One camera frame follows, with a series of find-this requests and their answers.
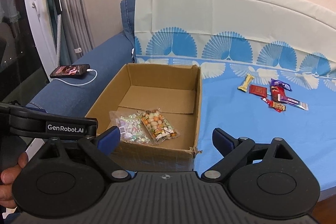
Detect small red candy bar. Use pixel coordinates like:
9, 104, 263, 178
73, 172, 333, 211
261, 97, 286, 113

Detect silver purple stick sachet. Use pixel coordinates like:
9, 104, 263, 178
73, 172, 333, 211
280, 97, 309, 111

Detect red square snack packet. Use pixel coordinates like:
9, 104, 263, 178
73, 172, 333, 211
249, 85, 267, 97

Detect yellow snack bar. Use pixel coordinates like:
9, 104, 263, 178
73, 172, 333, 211
238, 74, 254, 93

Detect purple chocolate wrapper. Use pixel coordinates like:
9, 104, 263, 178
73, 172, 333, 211
270, 79, 292, 92

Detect large red snack bag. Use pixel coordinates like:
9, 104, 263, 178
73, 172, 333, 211
270, 85, 286, 102

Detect clear bag orange snacks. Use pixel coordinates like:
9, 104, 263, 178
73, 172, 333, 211
137, 109, 180, 144

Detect person's left hand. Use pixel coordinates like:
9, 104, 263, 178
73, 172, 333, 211
0, 152, 29, 209

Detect blue fabric sofa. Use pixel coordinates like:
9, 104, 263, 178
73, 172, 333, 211
27, 0, 135, 117

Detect black smartphone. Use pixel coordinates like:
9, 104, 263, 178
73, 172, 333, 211
50, 64, 91, 79

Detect clear bag pastel candies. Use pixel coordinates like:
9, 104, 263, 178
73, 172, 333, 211
109, 110, 150, 144

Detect grey curtain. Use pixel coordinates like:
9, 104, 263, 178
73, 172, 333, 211
60, 0, 94, 65

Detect open cardboard box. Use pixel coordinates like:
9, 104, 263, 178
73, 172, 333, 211
86, 64, 202, 172

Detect blue fan-pattern sofa cover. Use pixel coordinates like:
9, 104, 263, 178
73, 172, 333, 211
134, 0, 335, 191

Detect white charging cable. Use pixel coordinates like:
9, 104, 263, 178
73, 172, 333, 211
59, 69, 98, 87

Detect white door frame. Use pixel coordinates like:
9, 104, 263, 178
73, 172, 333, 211
25, 0, 56, 76

